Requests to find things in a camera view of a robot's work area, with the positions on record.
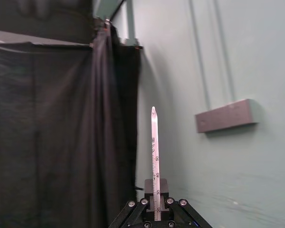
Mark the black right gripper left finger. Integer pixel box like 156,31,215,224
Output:
108,179,155,228

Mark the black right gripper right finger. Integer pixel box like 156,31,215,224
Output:
159,179,214,228

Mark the clear glass thermometer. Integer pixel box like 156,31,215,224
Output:
150,106,162,221

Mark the black table cloth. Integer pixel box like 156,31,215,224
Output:
0,0,143,228

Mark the grey wall box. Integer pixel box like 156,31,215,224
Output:
195,98,260,134

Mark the pale wall conduit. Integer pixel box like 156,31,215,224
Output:
215,0,236,103
189,0,211,112

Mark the teal frame post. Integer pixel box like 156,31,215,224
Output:
126,0,143,49

